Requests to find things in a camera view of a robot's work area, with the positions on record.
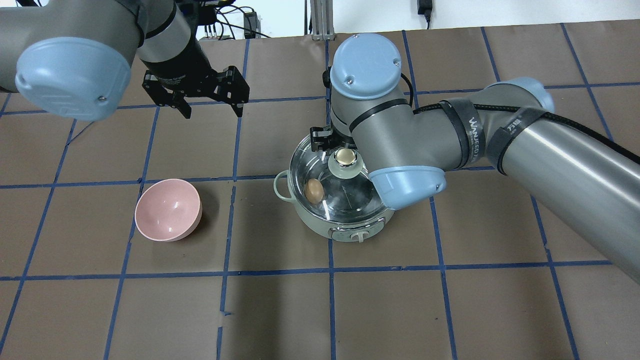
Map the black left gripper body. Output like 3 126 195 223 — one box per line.
142 60 222 107

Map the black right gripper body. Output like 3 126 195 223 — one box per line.
310 70 339 152

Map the glass pot lid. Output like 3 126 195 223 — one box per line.
287 135 388 224

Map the brown egg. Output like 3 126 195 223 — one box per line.
304 178 325 205

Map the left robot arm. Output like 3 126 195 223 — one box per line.
0 0 250 121

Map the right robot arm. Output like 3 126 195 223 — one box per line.
310 33 640 281

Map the pale green cooking pot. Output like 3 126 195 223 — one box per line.
273 146 394 243

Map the pink bowl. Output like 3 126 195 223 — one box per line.
134 178 202 242

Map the black power adapter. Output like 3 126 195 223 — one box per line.
417 0 434 23

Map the aluminium frame post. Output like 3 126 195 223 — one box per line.
309 0 336 41

